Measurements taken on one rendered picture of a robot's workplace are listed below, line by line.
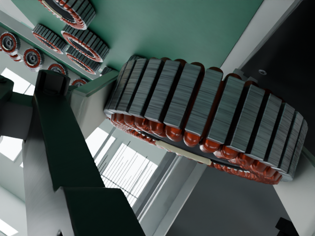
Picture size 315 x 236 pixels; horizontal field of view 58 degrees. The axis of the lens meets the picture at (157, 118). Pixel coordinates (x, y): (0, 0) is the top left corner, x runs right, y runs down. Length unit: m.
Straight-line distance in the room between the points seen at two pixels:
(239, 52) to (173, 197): 0.19
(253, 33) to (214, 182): 0.26
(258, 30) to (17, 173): 7.21
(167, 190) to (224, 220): 0.20
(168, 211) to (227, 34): 0.20
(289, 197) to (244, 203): 0.34
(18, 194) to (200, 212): 7.00
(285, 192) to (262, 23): 0.17
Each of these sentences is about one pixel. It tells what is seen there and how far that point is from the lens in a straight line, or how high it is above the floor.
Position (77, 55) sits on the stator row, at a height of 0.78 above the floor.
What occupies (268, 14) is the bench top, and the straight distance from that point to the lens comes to 0.28.
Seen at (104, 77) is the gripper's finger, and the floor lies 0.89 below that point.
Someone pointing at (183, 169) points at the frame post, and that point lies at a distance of 0.32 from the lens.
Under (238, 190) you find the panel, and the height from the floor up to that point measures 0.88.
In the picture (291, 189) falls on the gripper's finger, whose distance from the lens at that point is 0.17.
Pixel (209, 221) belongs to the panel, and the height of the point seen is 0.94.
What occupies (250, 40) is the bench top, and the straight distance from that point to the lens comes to 0.33.
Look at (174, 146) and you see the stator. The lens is 0.20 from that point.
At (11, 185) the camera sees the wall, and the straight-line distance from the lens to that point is 7.46.
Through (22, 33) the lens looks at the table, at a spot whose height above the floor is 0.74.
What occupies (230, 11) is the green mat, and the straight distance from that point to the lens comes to 0.30.
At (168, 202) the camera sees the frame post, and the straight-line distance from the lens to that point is 0.33.
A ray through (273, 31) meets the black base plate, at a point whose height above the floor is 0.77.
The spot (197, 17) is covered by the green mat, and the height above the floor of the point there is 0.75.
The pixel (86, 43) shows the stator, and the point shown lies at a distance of 0.65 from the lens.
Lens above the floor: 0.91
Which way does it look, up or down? 7 degrees down
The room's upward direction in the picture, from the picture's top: 147 degrees counter-clockwise
